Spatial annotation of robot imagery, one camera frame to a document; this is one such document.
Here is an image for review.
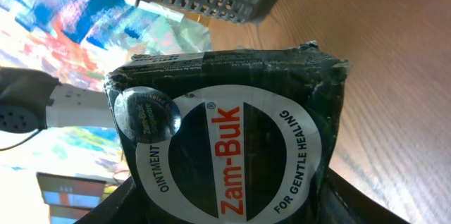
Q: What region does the colourful abstract wall painting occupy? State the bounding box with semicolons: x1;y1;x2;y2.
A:
1;0;211;180

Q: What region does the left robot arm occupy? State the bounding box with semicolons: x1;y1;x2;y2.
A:
1;67;114;134

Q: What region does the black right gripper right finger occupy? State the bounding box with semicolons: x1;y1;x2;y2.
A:
322;168;408;224

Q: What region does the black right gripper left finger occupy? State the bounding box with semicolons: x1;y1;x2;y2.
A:
75;177;148;224

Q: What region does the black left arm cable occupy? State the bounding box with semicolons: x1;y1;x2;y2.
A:
0;128;42;153

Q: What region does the green Zam-Buk ointment box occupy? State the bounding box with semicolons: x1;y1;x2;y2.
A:
104;43;349;223

